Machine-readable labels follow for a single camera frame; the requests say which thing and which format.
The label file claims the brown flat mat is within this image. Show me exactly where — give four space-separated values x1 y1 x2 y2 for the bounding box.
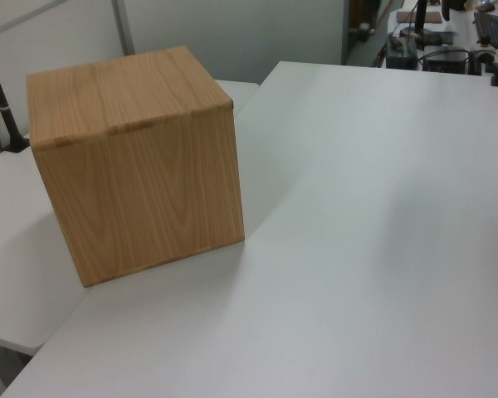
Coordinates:
395 11 442 25

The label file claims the black electronics box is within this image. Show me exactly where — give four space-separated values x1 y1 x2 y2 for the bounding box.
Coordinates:
422 48 471 75

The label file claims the black camera stand with cable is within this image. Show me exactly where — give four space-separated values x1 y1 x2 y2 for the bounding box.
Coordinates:
0 35 31 153

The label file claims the black monitor stand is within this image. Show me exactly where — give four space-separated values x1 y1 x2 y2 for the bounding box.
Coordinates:
399 0 442 47

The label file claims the grey partition post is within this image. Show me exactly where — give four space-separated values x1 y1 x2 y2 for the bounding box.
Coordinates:
110 0 136 57

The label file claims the dark grey device box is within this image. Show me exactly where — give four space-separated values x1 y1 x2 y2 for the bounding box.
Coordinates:
386 35 418 70

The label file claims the grey partition panel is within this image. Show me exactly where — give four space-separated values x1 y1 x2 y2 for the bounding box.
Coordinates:
124 0 346 86

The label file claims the black keyboard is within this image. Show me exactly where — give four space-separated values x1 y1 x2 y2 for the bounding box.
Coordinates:
472 11 498 47

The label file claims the wooden cabinet box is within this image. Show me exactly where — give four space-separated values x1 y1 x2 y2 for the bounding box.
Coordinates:
26 45 247 289

